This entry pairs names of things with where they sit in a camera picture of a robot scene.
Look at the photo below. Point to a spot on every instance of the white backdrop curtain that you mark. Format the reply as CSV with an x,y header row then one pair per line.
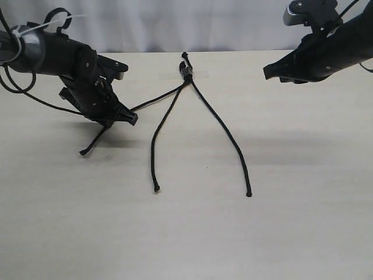
x,y
168,26

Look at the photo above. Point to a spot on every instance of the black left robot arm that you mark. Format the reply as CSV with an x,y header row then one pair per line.
x,y
43,53

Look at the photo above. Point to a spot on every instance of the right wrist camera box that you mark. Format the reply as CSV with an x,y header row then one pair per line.
x,y
310,13

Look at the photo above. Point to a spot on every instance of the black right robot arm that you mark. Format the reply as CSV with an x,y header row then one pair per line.
x,y
360,30

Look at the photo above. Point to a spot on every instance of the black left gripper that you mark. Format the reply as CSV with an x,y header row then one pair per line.
x,y
91,94

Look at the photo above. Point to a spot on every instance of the white zip tie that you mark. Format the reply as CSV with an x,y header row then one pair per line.
x,y
17,34

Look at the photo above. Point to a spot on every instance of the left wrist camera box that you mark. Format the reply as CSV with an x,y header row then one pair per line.
x,y
111,69

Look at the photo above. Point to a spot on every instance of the clear adhesive tape strip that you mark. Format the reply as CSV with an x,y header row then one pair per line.
x,y
167,76

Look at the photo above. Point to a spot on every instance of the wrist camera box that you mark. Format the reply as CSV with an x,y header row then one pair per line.
x,y
111,69
310,13

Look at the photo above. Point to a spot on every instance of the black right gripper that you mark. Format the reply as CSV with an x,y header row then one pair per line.
x,y
312,62

